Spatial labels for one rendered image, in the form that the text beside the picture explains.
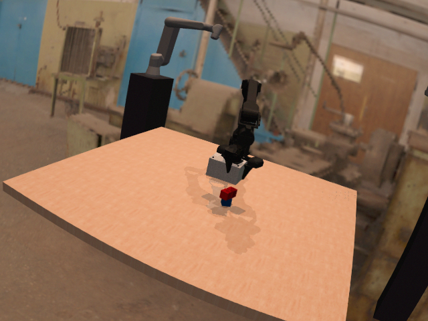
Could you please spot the red cube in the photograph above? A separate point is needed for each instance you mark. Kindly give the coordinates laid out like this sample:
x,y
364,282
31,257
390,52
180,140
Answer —
x,y
225,194
234,192

